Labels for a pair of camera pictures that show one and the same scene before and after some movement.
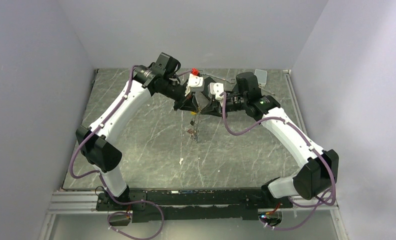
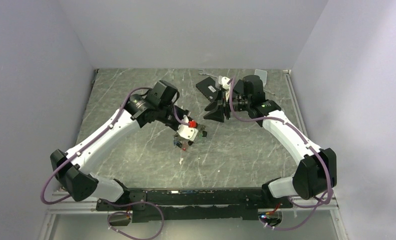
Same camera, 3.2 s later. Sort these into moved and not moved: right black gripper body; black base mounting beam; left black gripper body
Moved: left black gripper body
Not moved: black base mounting beam; right black gripper body
